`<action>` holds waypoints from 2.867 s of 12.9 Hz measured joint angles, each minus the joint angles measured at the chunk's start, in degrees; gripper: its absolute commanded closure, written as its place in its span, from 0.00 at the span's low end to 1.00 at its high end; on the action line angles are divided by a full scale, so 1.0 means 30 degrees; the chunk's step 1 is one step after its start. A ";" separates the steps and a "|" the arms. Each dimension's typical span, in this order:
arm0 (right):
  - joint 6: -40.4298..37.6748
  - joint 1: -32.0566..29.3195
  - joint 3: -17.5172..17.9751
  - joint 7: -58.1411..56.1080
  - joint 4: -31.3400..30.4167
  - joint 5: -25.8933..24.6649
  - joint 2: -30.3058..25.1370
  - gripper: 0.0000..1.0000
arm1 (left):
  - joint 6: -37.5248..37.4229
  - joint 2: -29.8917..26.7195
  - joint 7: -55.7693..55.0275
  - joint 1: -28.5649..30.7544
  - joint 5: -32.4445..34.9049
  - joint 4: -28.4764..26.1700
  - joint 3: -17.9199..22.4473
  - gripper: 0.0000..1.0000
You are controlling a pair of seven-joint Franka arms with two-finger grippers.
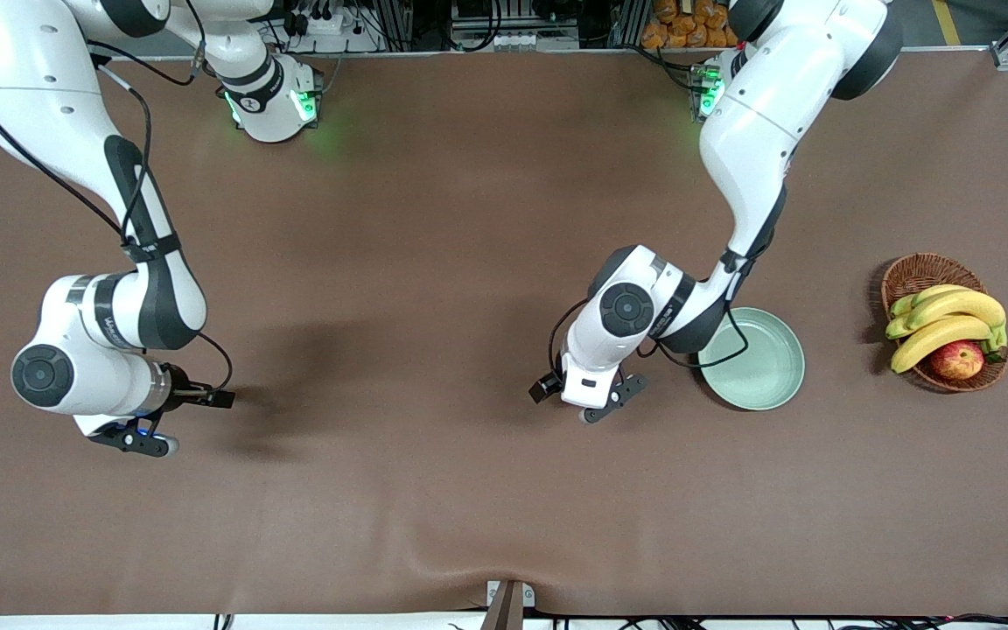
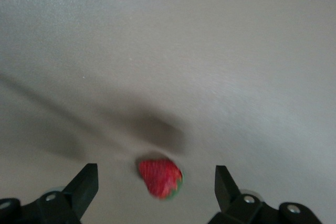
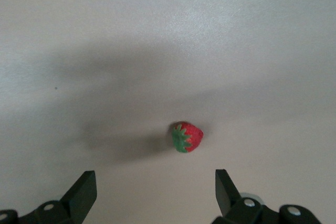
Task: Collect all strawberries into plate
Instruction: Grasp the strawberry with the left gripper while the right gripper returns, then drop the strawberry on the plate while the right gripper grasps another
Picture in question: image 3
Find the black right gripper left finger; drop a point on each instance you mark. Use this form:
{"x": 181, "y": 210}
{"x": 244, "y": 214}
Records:
{"x": 78, "y": 197}

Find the red toy strawberry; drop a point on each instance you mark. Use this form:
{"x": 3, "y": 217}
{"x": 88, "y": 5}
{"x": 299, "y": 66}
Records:
{"x": 193, "y": 134}

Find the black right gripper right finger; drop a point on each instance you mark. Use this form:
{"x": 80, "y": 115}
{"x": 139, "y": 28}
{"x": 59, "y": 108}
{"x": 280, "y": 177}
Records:
{"x": 225, "y": 195}

